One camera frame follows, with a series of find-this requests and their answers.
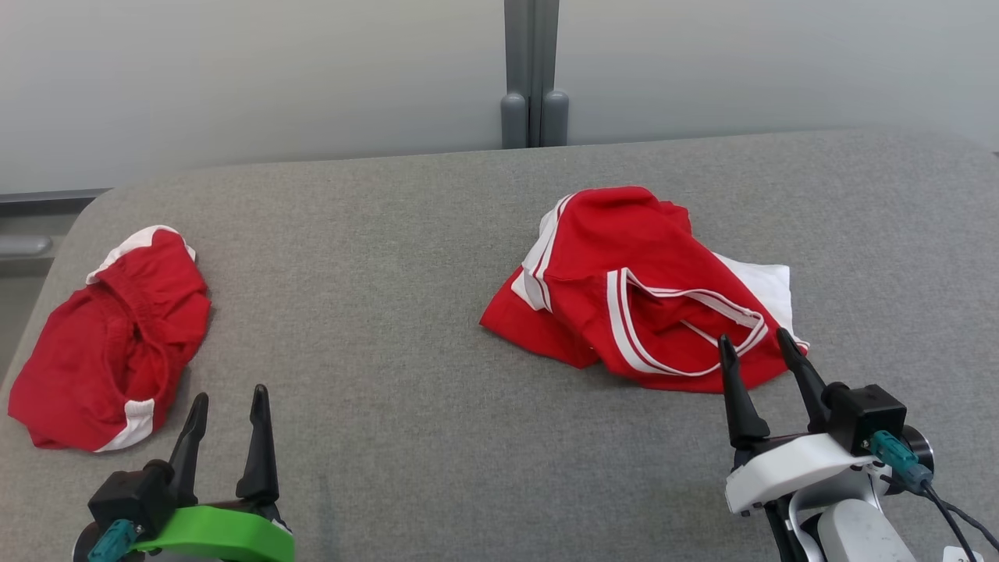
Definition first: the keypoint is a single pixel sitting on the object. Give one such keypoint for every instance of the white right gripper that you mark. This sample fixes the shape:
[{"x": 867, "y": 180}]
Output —
[{"x": 788, "y": 468}]

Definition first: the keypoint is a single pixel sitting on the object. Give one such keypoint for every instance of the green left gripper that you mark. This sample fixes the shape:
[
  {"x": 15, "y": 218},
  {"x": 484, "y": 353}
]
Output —
[{"x": 218, "y": 535}]

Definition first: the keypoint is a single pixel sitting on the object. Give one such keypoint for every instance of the red shorts white trim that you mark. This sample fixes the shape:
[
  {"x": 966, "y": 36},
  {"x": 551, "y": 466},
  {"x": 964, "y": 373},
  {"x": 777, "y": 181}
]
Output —
[{"x": 94, "y": 351}]

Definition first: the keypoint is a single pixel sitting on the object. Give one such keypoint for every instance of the red jersey white trim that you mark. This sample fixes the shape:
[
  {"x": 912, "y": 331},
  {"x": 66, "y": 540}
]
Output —
[{"x": 624, "y": 234}]

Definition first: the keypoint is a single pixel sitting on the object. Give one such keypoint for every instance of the grey rounded bar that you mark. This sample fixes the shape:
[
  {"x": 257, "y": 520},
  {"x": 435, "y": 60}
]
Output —
[{"x": 23, "y": 246}]

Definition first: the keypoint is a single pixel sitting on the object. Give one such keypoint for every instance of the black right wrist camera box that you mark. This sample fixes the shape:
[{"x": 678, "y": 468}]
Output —
[{"x": 866, "y": 414}]

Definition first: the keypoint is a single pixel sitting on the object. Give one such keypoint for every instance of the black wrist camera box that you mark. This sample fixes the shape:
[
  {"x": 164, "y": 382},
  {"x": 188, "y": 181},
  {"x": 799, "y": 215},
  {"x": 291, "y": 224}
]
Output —
[
  {"x": 125, "y": 499},
  {"x": 866, "y": 414}
]

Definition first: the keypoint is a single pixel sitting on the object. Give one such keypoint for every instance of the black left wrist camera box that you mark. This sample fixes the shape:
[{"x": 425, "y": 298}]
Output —
[{"x": 125, "y": 499}]

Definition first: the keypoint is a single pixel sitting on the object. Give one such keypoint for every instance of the grey partition post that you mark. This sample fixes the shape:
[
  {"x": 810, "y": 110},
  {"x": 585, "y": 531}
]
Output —
[{"x": 517, "y": 62}]

